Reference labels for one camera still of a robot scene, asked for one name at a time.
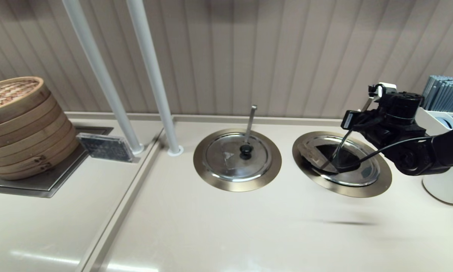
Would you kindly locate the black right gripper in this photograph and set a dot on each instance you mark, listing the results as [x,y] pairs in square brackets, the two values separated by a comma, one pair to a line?
[400,121]

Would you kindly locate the round steel pot lid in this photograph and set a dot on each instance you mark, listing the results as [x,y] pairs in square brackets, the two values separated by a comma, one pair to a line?
[226,166]
[366,174]

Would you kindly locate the woven bamboo steamer lid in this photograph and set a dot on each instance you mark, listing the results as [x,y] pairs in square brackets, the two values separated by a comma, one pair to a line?
[11,94]

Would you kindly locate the white utensil holder box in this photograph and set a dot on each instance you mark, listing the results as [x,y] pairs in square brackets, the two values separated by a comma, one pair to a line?
[426,115]

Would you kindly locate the grey chopsticks bundle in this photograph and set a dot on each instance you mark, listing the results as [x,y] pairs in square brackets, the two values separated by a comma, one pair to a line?
[445,92]

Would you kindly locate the white round container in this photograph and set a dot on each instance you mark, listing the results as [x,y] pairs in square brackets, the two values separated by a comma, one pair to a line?
[445,187]

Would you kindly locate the white support pole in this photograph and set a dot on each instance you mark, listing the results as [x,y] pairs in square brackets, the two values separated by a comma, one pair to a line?
[99,68]
[155,75]

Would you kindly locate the dark acrylic sign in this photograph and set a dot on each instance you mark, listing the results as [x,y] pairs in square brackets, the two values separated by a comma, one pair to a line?
[105,147]

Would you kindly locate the recessed steel tray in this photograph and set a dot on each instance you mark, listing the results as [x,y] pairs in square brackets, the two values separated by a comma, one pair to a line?
[60,177]

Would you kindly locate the bamboo steamer basket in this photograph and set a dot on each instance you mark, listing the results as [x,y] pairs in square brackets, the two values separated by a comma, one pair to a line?
[22,124]
[22,136]
[22,161]
[22,173]
[22,149]

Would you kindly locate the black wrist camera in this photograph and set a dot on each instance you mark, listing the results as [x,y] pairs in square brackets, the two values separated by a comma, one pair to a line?
[353,119]

